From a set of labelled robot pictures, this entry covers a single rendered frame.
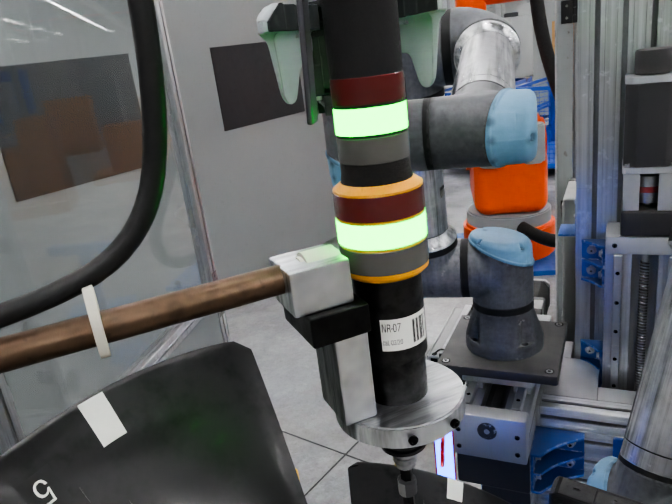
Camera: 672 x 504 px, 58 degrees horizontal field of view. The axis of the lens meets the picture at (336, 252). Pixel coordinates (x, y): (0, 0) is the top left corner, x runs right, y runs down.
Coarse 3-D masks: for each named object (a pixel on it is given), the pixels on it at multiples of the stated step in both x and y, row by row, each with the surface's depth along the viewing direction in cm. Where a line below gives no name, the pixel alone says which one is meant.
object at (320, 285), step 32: (288, 256) 29; (288, 288) 27; (320, 288) 27; (352, 288) 28; (288, 320) 30; (320, 320) 27; (352, 320) 28; (320, 352) 30; (352, 352) 29; (352, 384) 29; (448, 384) 32; (352, 416) 30; (384, 416) 30; (416, 416) 30; (448, 416) 30
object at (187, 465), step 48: (144, 384) 41; (192, 384) 42; (240, 384) 43; (48, 432) 37; (144, 432) 39; (192, 432) 40; (240, 432) 41; (0, 480) 35; (96, 480) 37; (144, 480) 37; (192, 480) 38; (240, 480) 39; (288, 480) 40
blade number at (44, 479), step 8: (40, 472) 36; (48, 472) 36; (32, 480) 36; (40, 480) 36; (48, 480) 36; (56, 480) 36; (16, 488) 35; (24, 488) 35; (32, 488) 35; (40, 488) 35; (48, 488) 36; (56, 488) 36; (64, 488) 36; (24, 496) 35; (32, 496) 35; (40, 496) 35; (48, 496) 35; (56, 496) 36; (64, 496) 36
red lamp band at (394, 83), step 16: (336, 80) 26; (352, 80) 26; (368, 80) 25; (384, 80) 26; (400, 80) 26; (336, 96) 26; (352, 96) 26; (368, 96) 26; (384, 96) 26; (400, 96) 26
